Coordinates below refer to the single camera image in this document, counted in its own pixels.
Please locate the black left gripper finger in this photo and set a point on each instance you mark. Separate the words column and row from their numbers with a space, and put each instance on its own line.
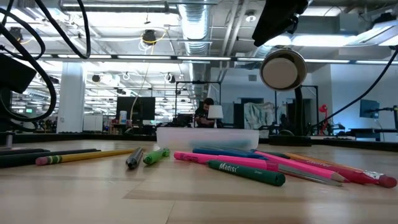
column 14, row 74

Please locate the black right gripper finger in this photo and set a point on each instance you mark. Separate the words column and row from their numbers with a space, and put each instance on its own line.
column 273, row 18
column 294, row 25

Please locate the black pen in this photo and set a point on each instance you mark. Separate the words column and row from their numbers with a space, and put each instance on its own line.
column 134, row 160
column 31, row 158
column 21, row 152

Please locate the yellow pencil with pink eraser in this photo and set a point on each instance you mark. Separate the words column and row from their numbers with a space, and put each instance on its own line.
column 87, row 156

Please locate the orange pencil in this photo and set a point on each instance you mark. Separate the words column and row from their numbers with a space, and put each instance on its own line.
column 298, row 155

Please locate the pink pencil with blue cap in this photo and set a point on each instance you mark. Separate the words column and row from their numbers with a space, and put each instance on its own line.
column 311, row 171

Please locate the pink highlighter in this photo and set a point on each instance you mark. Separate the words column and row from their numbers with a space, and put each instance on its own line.
column 217, row 159

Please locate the clear pencil box pink lid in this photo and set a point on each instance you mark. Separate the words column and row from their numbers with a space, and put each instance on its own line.
column 174, row 138

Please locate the green pen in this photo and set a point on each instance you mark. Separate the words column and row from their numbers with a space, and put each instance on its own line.
column 154, row 157

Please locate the red crayon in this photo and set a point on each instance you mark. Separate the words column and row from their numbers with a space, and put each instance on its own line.
column 357, row 175

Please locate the green exit sign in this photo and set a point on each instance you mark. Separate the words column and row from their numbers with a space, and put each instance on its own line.
column 29, row 110

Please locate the black ceiling device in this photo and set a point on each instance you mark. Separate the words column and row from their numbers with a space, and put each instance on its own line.
column 149, row 37
column 15, row 34

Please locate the black desk lamp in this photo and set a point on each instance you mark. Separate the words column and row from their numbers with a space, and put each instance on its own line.
column 283, row 73

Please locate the white column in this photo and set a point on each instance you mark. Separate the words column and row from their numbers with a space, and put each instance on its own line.
column 71, row 99

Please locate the red figure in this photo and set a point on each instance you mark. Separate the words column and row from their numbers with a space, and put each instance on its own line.
column 323, row 109

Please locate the white cabinet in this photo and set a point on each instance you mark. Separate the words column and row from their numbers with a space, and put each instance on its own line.
column 92, row 123

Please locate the grey draped cloth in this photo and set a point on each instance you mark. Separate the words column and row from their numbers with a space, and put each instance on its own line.
column 258, row 115

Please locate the white-shaded table lamp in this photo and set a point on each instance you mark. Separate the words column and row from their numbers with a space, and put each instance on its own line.
column 215, row 111

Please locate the white canister blue label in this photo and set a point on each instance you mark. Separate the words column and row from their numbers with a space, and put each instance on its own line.
column 123, row 117

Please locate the person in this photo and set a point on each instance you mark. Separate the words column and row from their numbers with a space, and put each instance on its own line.
column 202, row 116

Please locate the black monitor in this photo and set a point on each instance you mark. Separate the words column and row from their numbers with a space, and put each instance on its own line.
column 143, row 109

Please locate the black boom stand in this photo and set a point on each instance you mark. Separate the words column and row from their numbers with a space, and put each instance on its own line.
column 395, row 116

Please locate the silver metal post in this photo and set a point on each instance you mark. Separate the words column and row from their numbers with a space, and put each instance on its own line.
column 9, row 141

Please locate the silver ventilation duct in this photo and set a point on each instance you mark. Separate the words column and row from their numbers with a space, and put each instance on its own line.
column 194, row 25

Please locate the black aluminium table frame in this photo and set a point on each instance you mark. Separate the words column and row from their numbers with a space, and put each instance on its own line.
column 77, row 137

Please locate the grey-blue wall screen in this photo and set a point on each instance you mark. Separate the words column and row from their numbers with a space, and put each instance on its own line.
column 368, row 109

